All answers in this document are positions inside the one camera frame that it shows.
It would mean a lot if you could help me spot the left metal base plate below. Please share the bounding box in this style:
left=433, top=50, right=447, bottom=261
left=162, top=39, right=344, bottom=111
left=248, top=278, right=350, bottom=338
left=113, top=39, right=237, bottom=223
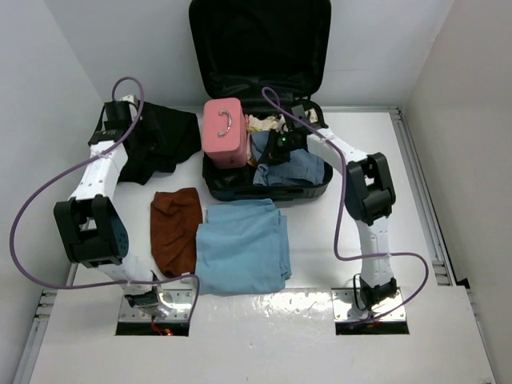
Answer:
left=118, top=290, right=194, bottom=322

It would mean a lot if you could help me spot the aluminium frame rail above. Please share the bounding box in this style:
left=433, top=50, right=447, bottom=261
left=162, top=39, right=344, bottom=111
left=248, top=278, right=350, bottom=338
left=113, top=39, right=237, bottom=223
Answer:
left=390, top=108, right=470, bottom=290

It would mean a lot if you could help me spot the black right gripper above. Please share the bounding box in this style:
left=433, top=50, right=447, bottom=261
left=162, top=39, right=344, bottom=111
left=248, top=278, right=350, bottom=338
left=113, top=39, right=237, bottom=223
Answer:
left=259, top=128, right=297, bottom=166

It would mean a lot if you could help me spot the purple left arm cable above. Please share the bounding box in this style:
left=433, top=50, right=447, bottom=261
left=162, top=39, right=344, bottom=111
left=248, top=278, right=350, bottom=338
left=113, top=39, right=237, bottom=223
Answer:
left=8, top=76, right=200, bottom=321

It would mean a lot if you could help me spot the brown terry towel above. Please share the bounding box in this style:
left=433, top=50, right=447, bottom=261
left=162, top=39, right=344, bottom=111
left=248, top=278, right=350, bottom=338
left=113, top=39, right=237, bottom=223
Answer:
left=150, top=188, right=203, bottom=278

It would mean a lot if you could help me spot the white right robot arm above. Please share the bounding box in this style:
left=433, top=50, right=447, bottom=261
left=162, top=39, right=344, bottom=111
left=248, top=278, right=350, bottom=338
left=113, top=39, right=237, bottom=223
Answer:
left=270, top=102, right=397, bottom=315

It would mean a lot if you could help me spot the pink cosmetic case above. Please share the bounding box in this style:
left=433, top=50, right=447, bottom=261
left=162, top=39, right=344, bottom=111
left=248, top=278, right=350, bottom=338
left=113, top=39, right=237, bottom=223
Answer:
left=202, top=98, right=247, bottom=169

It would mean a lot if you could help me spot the dinosaur print white cloth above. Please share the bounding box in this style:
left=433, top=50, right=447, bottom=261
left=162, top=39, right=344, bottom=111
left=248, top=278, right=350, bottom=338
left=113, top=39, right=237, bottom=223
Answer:
left=245, top=114, right=287, bottom=167

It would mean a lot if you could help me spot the grey-blue cloth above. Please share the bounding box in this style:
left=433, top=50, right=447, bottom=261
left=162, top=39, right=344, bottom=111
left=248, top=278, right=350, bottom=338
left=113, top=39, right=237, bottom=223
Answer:
left=250, top=131, right=325, bottom=186

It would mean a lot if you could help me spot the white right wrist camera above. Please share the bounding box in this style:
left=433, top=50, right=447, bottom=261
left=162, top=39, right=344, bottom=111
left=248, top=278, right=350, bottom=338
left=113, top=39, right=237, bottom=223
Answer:
left=306, top=109, right=319, bottom=124

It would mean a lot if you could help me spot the light blue cloth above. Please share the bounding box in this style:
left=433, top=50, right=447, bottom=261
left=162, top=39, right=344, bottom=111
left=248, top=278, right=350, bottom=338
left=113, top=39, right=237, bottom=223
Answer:
left=195, top=198, right=292, bottom=295

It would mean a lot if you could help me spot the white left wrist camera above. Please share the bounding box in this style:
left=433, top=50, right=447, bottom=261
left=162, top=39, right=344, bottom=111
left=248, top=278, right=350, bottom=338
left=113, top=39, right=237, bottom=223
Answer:
left=119, top=94, right=138, bottom=106

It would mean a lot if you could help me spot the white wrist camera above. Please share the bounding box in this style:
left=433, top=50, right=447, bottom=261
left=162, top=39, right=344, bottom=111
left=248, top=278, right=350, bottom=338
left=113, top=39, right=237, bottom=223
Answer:
left=119, top=94, right=138, bottom=106
left=306, top=109, right=319, bottom=124

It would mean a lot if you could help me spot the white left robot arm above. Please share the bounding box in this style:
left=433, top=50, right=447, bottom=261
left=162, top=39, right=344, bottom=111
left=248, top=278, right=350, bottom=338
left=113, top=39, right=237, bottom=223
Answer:
left=54, top=95, right=173, bottom=318

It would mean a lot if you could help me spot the black hard-shell suitcase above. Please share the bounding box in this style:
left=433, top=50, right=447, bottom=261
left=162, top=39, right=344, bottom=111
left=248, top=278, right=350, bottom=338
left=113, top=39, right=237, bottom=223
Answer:
left=188, top=0, right=334, bottom=202

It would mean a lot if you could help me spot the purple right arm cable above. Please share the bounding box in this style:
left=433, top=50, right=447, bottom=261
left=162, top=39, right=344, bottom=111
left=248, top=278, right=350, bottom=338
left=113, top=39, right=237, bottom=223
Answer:
left=261, top=86, right=431, bottom=329

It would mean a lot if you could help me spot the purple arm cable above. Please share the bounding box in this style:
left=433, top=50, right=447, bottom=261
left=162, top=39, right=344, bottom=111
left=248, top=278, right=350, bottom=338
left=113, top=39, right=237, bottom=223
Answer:
left=261, top=86, right=431, bottom=329
left=8, top=76, right=200, bottom=321

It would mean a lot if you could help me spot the black garment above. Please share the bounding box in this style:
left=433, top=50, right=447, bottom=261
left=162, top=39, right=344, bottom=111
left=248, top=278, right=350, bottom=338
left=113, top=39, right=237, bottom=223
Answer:
left=119, top=102, right=202, bottom=185

